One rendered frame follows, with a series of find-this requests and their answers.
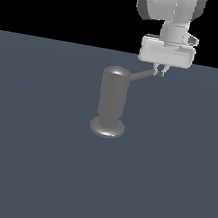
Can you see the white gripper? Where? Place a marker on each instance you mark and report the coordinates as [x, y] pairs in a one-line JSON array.
[[166, 52]]

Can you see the grey metal cylinder peg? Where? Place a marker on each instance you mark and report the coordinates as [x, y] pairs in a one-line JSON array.
[[111, 101]]

